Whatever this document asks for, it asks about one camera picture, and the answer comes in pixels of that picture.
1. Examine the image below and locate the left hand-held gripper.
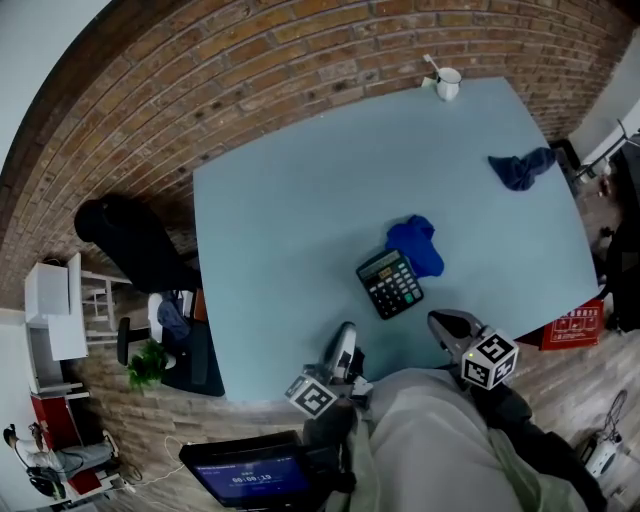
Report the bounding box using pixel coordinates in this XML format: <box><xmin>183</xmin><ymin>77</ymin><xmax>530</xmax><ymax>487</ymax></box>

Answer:
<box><xmin>284</xmin><ymin>322</ymin><xmax>375</xmax><ymax>420</ymax></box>

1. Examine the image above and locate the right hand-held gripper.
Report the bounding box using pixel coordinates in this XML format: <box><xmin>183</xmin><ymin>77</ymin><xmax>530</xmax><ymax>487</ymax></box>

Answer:
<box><xmin>428</xmin><ymin>308</ymin><xmax>520</xmax><ymax>392</ymax></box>

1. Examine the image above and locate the white cabinet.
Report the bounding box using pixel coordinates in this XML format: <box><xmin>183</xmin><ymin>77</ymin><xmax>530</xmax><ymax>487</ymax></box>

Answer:
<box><xmin>24</xmin><ymin>252</ymin><xmax>90</xmax><ymax>396</ymax></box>

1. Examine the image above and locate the bright blue cloth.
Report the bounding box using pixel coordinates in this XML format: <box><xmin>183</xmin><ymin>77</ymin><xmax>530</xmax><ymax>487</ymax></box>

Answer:
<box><xmin>384</xmin><ymin>214</ymin><xmax>446</xmax><ymax>279</ymax></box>

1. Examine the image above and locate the white stool frame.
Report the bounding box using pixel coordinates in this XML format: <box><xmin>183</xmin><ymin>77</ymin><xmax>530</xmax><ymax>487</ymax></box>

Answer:
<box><xmin>79</xmin><ymin>269</ymin><xmax>134</xmax><ymax>344</ymax></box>

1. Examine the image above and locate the white charger cable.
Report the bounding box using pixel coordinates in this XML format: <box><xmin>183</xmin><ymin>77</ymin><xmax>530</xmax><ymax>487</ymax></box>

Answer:
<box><xmin>117</xmin><ymin>434</ymin><xmax>186</xmax><ymax>494</ymax></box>

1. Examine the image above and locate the white round device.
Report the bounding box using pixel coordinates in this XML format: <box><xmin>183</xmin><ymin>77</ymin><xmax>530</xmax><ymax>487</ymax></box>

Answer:
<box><xmin>582</xmin><ymin>434</ymin><xmax>624</xmax><ymax>479</ymax></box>

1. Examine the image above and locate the black high-back office chair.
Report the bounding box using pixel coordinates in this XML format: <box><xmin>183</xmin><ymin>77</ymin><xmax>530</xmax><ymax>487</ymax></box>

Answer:
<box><xmin>73</xmin><ymin>193</ymin><xmax>226</xmax><ymax>399</ymax></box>

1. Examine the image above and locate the metal desk frame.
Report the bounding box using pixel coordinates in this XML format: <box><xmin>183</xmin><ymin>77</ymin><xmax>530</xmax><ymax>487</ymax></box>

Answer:
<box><xmin>572</xmin><ymin>118</ymin><xmax>640</xmax><ymax>181</ymax></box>

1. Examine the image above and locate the red cabinet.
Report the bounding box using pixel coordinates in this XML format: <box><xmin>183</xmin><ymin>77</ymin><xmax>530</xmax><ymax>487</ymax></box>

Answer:
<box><xmin>29</xmin><ymin>394</ymin><xmax>84</xmax><ymax>449</ymax></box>

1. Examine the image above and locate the person's grey sweatshirt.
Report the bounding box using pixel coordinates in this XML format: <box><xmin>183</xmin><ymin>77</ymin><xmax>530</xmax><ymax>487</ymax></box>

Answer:
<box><xmin>344</xmin><ymin>367</ymin><xmax>589</xmax><ymax>512</ymax></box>

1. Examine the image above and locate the red box with white print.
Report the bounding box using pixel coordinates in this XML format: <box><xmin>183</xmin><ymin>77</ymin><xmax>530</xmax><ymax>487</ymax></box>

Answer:
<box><xmin>539</xmin><ymin>299</ymin><xmax>606</xmax><ymax>352</ymax></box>

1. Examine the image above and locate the green potted plant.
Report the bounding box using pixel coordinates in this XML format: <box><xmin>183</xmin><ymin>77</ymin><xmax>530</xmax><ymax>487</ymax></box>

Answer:
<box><xmin>125</xmin><ymin>339</ymin><xmax>171</xmax><ymax>391</ymax></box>

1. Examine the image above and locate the black calculator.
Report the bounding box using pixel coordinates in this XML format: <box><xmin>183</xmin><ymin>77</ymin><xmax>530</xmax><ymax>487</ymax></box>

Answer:
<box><xmin>355</xmin><ymin>248</ymin><xmax>425</xmax><ymax>321</ymax></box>

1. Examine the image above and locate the black cable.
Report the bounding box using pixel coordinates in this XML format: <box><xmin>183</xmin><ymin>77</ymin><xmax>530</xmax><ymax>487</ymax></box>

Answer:
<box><xmin>602</xmin><ymin>389</ymin><xmax>630</xmax><ymax>441</ymax></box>

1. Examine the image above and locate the grey-blue garment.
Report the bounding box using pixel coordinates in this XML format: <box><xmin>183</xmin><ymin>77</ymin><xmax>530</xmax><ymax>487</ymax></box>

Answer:
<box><xmin>156</xmin><ymin>294</ymin><xmax>191</xmax><ymax>341</ymax></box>

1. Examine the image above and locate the black tablet with timer screen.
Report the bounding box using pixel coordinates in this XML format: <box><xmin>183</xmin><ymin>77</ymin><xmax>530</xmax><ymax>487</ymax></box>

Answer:
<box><xmin>178</xmin><ymin>430</ymin><xmax>314</xmax><ymax>509</ymax></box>

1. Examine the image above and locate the dark navy cloth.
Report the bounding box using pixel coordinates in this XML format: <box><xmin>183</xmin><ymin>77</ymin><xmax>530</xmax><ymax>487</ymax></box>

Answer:
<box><xmin>487</xmin><ymin>146</ymin><xmax>557</xmax><ymax>192</ymax></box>

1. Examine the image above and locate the person's right forearm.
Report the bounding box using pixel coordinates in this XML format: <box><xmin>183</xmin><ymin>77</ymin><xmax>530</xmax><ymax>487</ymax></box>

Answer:
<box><xmin>467</xmin><ymin>379</ymin><xmax>609</xmax><ymax>512</ymax></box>

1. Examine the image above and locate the white enamel mug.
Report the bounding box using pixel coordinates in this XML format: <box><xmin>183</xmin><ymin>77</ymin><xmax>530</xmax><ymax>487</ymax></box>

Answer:
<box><xmin>435</xmin><ymin>67</ymin><xmax>462</xmax><ymax>103</ymax></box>

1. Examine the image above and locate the person's left forearm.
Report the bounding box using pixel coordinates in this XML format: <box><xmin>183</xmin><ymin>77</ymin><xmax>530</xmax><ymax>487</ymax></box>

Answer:
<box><xmin>302</xmin><ymin>399</ymin><xmax>361</xmax><ymax>496</ymax></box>

